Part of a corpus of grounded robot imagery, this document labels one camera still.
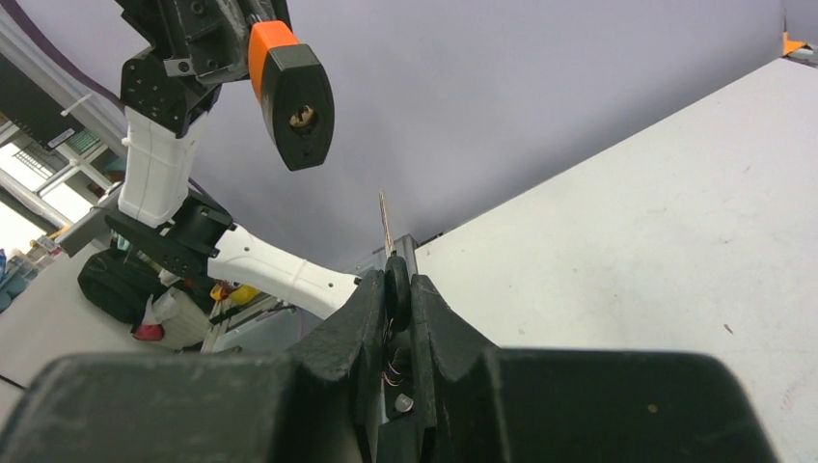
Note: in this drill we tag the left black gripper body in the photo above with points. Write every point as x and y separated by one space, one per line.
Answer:
207 39

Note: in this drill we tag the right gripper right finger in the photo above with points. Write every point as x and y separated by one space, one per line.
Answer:
479 402

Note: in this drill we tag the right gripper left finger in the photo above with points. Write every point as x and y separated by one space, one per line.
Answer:
314 402

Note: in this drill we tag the orange padlock with key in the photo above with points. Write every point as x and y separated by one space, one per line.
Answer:
294 94

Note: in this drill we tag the black head orange padlock key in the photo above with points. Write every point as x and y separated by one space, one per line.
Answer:
398 293

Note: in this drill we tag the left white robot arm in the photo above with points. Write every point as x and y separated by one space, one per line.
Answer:
168 90

